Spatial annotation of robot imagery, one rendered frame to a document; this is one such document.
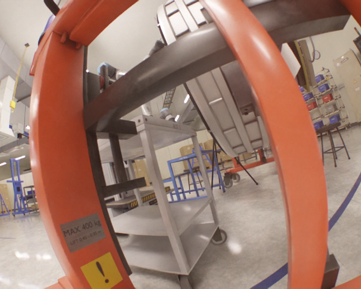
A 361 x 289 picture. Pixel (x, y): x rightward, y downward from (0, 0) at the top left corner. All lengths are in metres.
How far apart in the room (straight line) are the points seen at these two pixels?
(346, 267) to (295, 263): 0.54
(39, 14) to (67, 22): 4.01
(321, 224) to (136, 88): 0.26
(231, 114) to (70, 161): 0.66
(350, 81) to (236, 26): 5.24
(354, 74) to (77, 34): 5.38
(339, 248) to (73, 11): 1.09
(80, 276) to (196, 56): 0.37
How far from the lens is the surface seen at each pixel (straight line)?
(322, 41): 6.36
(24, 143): 9.73
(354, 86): 5.33
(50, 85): 0.35
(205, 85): 0.72
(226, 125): 0.80
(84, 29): 0.42
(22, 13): 4.52
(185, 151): 7.71
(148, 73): 0.23
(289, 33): 0.23
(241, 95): 0.64
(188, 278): 0.64
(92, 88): 0.41
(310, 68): 0.71
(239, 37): 0.15
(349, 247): 0.78
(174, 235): 0.52
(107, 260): 0.33
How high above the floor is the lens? 0.50
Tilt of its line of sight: 8 degrees up
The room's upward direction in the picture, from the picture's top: 16 degrees counter-clockwise
